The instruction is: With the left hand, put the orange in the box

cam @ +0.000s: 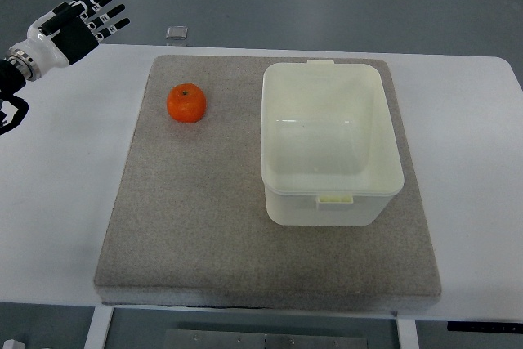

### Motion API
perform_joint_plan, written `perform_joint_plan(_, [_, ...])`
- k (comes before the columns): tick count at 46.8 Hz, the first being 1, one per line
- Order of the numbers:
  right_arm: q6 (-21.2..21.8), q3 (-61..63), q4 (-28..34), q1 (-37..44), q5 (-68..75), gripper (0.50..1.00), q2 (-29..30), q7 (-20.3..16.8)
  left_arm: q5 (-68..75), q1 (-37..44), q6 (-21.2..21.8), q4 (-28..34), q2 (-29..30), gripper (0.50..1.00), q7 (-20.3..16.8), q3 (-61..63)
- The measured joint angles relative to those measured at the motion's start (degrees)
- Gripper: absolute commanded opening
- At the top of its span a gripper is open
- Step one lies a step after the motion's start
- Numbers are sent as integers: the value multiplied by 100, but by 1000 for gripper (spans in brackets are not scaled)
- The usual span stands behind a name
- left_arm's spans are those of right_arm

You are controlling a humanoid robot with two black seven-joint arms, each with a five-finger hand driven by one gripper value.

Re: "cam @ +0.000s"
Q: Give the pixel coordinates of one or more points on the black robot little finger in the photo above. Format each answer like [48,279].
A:
[111,29]

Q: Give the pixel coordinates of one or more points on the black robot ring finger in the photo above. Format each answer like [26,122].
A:
[106,17]

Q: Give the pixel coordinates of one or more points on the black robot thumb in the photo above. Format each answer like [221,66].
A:
[61,16]

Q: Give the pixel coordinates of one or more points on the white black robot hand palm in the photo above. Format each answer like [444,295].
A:
[69,44]

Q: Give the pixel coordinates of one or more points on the orange fruit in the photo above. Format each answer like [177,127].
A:
[186,103]

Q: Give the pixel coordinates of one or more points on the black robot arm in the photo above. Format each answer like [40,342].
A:
[18,68]

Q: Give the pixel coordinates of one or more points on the cream plastic box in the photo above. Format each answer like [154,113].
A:
[328,145]

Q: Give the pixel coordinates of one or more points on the small clear floor plate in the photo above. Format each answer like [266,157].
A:
[178,32]

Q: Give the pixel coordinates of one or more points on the grey foam mat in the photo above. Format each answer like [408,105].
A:
[189,225]

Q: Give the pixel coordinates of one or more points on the white table leg left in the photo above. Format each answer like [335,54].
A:
[99,327]

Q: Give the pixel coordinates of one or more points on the white table leg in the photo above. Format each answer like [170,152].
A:
[407,333]
[99,327]

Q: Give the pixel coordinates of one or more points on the small white block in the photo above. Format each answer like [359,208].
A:
[13,344]

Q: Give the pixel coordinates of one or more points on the white table leg right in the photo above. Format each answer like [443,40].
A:
[407,333]

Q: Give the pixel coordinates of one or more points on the black control panel strip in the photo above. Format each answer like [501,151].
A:
[485,327]

